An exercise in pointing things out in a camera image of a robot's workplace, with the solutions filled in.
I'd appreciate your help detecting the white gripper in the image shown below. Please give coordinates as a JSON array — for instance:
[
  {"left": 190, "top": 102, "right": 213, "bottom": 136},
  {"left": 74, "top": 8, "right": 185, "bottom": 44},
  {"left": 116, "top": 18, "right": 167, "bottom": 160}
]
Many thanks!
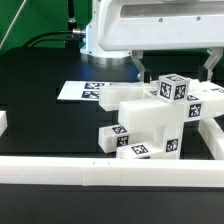
[{"left": 98, "top": 0, "right": 224, "bottom": 83}]

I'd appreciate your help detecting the white chair back frame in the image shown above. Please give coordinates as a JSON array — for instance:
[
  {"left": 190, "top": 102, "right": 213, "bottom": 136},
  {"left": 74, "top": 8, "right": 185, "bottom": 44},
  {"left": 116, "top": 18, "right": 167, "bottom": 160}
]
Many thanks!
[{"left": 99, "top": 79, "right": 224, "bottom": 131}]

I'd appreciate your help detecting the white chair seat part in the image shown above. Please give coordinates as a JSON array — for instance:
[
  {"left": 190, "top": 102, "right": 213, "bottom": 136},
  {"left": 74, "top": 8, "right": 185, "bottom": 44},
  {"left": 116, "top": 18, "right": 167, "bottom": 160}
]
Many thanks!
[{"left": 139, "top": 123, "right": 183, "bottom": 159}]

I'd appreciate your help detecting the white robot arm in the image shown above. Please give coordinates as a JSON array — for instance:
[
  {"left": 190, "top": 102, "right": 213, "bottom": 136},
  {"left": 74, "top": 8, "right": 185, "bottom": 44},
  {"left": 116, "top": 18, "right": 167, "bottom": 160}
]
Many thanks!
[{"left": 81, "top": 0, "right": 224, "bottom": 81}]

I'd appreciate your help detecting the white right fence bar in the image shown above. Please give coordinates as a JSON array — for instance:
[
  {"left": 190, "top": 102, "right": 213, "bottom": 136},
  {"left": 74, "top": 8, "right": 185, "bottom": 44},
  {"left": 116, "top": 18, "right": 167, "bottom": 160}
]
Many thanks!
[{"left": 198, "top": 118, "right": 224, "bottom": 160}]

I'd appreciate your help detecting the white fence bar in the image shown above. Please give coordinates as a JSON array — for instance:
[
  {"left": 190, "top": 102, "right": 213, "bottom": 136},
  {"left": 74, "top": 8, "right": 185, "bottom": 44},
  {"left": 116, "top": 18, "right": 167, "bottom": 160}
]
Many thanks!
[
  {"left": 0, "top": 111, "right": 7, "bottom": 137},
  {"left": 198, "top": 118, "right": 224, "bottom": 160},
  {"left": 0, "top": 156, "right": 224, "bottom": 187}
]

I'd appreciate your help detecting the white left fence bar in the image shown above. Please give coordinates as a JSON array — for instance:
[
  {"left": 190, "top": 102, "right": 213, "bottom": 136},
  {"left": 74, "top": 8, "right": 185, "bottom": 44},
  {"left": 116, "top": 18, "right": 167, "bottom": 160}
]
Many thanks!
[{"left": 0, "top": 111, "right": 7, "bottom": 137}]

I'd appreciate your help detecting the white front fence bar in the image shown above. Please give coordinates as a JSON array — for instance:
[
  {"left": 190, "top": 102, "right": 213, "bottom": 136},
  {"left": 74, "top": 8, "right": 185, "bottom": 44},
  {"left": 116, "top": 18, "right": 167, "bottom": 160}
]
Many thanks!
[{"left": 0, "top": 156, "right": 224, "bottom": 187}]

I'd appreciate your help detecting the black cable with connector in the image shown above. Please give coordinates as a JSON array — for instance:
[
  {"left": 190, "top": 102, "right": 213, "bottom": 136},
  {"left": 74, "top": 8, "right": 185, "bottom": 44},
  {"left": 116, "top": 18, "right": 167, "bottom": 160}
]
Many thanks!
[{"left": 22, "top": 29, "right": 87, "bottom": 48}]

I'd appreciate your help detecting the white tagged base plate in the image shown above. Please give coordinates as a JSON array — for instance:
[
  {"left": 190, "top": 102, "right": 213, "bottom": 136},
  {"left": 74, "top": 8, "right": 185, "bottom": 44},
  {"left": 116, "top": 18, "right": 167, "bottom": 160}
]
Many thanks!
[{"left": 58, "top": 81, "right": 110, "bottom": 101}]

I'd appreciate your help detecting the black vertical post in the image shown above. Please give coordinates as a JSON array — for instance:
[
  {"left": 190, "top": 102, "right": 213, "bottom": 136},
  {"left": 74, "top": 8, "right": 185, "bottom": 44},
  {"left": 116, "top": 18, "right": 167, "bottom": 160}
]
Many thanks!
[{"left": 67, "top": 0, "right": 76, "bottom": 23}]

